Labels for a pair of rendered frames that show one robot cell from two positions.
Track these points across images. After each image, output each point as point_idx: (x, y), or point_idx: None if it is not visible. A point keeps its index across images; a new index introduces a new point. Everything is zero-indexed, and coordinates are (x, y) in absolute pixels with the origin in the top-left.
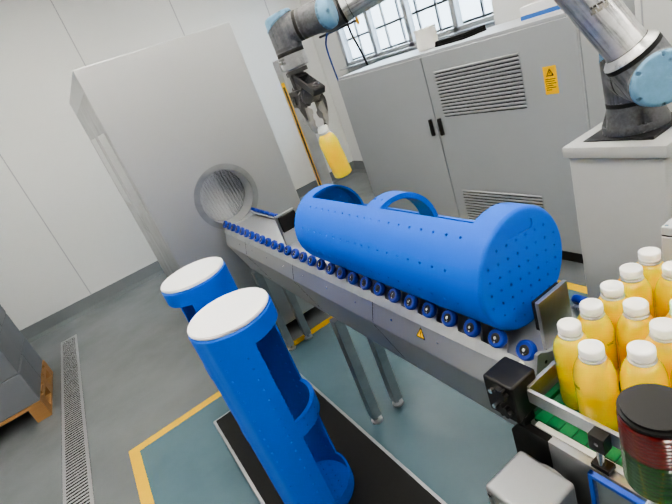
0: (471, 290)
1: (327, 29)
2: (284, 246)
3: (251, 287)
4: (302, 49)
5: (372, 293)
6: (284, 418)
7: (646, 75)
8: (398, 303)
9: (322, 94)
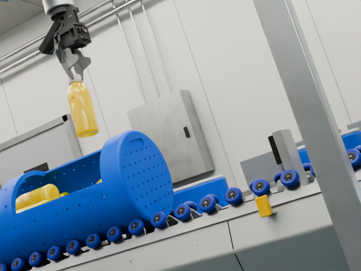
0: None
1: (7, 0)
2: (274, 179)
3: (191, 183)
4: (42, 2)
5: (89, 248)
6: None
7: None
8: None
9: (55, 45)
